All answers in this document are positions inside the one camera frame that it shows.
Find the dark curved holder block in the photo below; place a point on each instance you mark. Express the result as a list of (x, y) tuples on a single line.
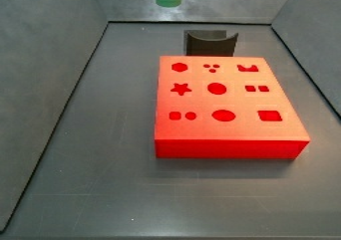
[(208, 43)]

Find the red shape sorter block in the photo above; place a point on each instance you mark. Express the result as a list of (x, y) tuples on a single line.
[(222, 109)]

